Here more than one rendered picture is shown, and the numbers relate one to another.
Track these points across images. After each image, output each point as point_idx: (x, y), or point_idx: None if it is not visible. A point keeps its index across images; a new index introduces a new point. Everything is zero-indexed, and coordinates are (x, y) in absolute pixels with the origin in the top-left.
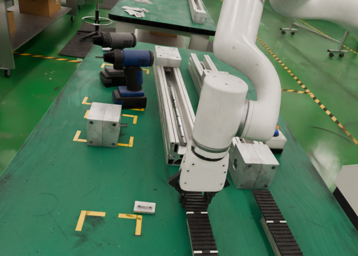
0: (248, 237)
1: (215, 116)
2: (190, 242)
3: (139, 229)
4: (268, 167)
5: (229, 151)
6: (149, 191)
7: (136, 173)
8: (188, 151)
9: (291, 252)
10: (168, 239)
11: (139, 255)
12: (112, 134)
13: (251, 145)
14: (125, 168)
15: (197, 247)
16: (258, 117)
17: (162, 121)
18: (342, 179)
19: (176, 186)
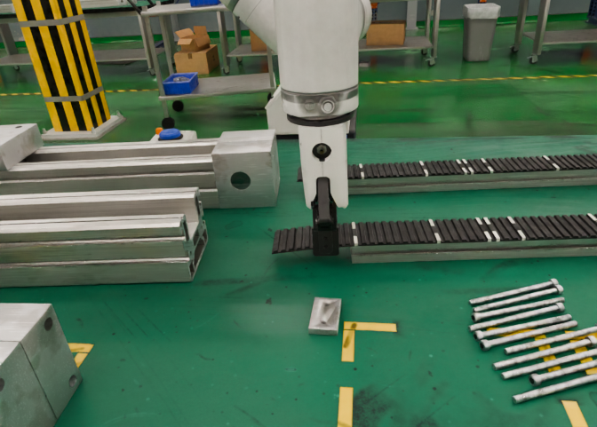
0: (377, 208)
1: (355, 11)
2: (402, 258)
3: (380, 325)
4: (274, 142)
5: (205, 182)
6: (273, 310)
7: (210, 334)
8: (327, 129)
9: (411, 168)
10: (398, 287)
11: (442, 324)
12: (59, 356)
13: (222, 142)
14: (184, 355)
15: (429, 236)
16: None
17: (32, 269)
18: (279, 119)
19: (330, 217)
